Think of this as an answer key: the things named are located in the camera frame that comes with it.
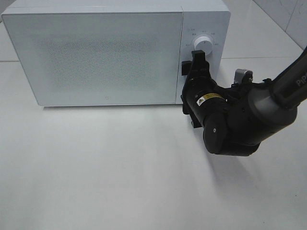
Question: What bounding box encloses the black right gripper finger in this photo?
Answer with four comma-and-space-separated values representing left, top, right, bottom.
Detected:
191, 50, 209, 72
181, 61, 192, 76

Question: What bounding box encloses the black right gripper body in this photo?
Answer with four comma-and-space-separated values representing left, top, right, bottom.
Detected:
181, 75, 230, 128

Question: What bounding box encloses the white microwave door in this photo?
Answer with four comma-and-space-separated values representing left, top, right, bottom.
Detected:
3, 12, 182, 106

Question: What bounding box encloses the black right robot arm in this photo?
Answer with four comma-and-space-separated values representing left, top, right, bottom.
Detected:
181, 50, 307, 156

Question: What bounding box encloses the upper white microwave knob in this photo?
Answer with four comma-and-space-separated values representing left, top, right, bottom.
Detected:
193, 35, 213, 55

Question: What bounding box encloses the white microwave oven body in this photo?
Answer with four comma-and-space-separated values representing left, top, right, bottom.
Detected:
1, 0, 231, 104

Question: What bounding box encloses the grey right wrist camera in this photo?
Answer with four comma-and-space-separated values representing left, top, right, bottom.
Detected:
234, 69, 253, 84

